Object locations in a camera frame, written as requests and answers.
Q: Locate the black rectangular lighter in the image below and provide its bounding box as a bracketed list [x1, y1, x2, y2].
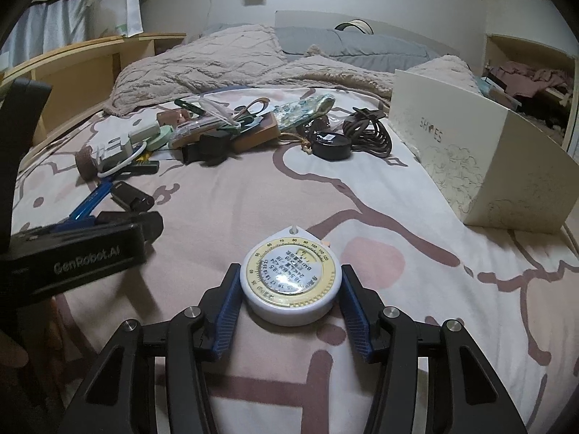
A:
[111, 181, 155, 213]

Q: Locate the white round tape measure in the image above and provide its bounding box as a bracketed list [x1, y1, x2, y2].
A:
[240, 225, 342, 327]

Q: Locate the brown bandage roll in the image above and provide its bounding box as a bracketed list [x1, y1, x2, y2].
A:
[75, 145, 98, 182]

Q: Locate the grey plastic tool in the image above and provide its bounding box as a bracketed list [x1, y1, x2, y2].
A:
[94, 123, 160, 174]

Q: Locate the clear plastic case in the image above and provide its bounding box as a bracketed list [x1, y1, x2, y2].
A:
[172, 116, 240, 141]

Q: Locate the wooden shelf unit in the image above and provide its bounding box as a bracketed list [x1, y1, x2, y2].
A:
[1, 33, 186, 145]

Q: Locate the cartoon print bed sheet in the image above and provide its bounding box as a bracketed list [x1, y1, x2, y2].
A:
[1, 103, 578, 433]

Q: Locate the beige fluffy blanket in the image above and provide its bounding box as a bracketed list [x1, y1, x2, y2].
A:
[104, 25, 480, 116]

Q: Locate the black round tin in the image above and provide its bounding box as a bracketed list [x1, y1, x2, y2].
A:
[311, 131, 351, 162]

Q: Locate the white shoe box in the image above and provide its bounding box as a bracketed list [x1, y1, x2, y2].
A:
[389, 71, 578, 233]

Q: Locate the grey pillow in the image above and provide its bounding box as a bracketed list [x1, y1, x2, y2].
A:
[194, 25, 439, 75]

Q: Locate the pink clothes pile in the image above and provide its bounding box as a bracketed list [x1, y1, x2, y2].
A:
[489, 61, 573, 98]

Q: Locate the white cable loop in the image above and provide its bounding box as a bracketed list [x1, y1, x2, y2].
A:
[96, 140, 149, 179]

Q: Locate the black coiled cable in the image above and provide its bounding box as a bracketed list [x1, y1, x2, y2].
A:
[341, 106, 393, 159]

